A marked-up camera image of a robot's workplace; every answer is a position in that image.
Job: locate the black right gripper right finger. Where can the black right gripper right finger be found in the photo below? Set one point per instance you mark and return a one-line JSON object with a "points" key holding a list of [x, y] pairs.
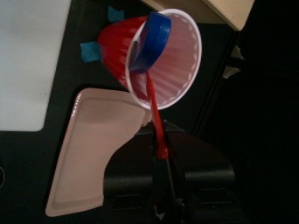
{"points": [[201, 178]]}

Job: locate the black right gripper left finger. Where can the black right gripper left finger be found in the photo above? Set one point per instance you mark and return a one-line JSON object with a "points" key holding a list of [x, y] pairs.
{"points": [[129, 175]]}

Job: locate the red plastic toy knife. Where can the red plastic toy knife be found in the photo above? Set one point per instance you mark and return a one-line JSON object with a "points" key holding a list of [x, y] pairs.
{"points": [[156, 122]]}

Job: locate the pink rectangular plate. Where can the pink rectangular plate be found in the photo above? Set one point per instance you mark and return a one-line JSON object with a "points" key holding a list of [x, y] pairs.
{"points": [[89, 151]]}

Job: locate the white cutting board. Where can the white cutting board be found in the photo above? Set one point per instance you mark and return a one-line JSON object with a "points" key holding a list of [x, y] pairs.
{"points": [[26, 64]]}

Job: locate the white tape piece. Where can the white tape piece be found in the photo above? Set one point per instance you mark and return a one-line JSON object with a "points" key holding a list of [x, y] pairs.
{"points": [[229, 71], [236, 53]]}

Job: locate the red plastic cup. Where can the red plastic cup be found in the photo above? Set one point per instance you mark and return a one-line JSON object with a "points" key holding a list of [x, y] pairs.
{"points": [[155, 58]]}

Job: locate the blue tape piece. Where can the blue tape piece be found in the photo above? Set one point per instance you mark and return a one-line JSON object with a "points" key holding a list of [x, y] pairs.
{"points": [[90, 52], [114, 14]]}

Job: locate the blue plastic toy utensil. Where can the blue plastic toy utensil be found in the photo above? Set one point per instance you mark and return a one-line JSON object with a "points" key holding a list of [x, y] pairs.
{"points": [[153, 40]]}

